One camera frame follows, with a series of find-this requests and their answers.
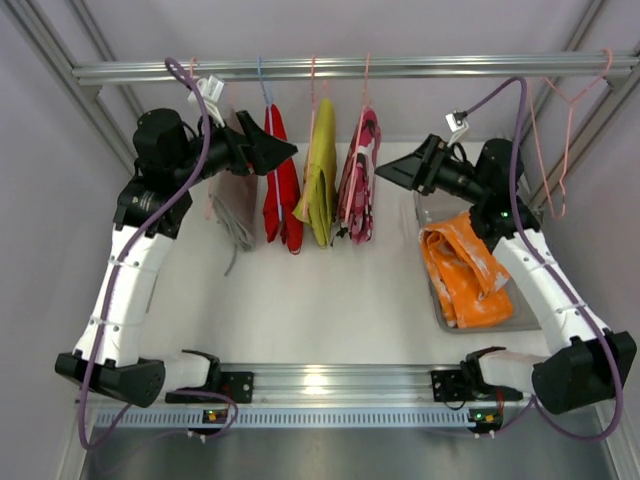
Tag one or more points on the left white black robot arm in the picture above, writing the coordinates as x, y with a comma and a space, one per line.
148, 217

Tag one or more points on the clear plastic bin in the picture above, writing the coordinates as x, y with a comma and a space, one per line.
443, 207

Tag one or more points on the pink hanger with orange trousers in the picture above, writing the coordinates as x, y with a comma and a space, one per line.
571, 103

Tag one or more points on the yellow green trousers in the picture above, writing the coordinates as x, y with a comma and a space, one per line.
316, 205

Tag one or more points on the orange white trousers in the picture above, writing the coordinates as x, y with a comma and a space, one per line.
469, 282

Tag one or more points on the pink hanger with yellow trousers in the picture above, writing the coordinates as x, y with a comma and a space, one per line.
314, 101

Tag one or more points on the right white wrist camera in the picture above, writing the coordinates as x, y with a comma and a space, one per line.
458, 125

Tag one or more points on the right aluminium frame post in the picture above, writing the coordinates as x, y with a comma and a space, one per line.
601, 24

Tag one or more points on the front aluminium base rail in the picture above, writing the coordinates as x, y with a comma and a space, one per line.
340, 382

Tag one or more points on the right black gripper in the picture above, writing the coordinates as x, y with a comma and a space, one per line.
426, 165

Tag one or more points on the aluminium frame post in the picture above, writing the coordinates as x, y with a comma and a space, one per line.
601, 24
63, 162

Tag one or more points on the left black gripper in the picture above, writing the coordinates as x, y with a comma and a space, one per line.
242, 151

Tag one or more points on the slotted grey cable duct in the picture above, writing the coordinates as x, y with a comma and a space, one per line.
285, 417

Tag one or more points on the red trousers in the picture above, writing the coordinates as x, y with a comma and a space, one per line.
282, 197

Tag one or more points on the left aluminium frame post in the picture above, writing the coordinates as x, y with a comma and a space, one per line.
63, 162

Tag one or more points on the aluminium hanging rail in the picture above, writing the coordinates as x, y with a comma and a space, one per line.
560, 64

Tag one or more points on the grey trousers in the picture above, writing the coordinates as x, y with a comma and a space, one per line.
234, 210

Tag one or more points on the pink hanger far left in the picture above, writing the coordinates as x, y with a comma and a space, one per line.
229, 103

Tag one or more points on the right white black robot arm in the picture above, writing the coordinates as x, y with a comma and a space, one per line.
587, 362

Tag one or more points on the pink hanger with patterned trousers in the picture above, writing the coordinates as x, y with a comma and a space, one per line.
357, 192

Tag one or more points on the pink patterned trousers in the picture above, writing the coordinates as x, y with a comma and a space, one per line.
338, 217

